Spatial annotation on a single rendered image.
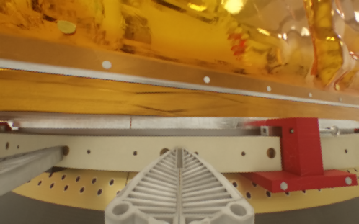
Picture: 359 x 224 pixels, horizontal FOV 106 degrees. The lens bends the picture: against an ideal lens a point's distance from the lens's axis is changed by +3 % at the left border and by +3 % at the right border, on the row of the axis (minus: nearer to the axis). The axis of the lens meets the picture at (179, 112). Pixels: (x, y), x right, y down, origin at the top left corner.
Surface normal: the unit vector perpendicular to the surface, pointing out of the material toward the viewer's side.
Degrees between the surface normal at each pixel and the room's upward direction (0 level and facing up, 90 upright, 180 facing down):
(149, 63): 93
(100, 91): 90
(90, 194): 62
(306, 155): 90
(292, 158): 90
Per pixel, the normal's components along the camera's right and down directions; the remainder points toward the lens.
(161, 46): 0.29, 0.58
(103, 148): -0.15, -0.11
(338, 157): 0.23, -0.11
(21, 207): -0.29, -0.55
